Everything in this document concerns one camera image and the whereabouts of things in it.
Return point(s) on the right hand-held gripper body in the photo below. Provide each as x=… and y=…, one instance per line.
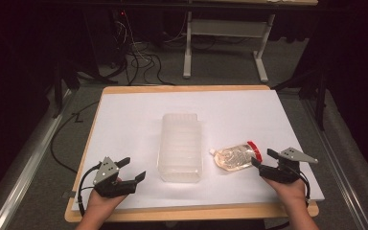
x=284, y=172

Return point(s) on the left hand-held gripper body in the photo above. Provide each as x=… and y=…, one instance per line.
x=107, y=174

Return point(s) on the clear refill pouch red cap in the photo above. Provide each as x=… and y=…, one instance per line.
x=234, y=156

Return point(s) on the person's right hand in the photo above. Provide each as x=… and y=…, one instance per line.
x=289, y=193

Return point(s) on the person's left hand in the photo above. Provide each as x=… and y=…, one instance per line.
x=100, y=204

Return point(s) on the white paper sheet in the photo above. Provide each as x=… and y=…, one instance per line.
x=134, y=127

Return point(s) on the clear plastic container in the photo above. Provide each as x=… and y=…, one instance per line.
x=180, y=150

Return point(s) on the black metal stand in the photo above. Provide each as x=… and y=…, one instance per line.
x=59, y=86
x=321, y=96

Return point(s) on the metal floor rail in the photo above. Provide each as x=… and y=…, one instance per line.
x=28, y=166
x=335, y=166

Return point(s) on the white desk frame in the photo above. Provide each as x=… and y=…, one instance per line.
x=188, y=48

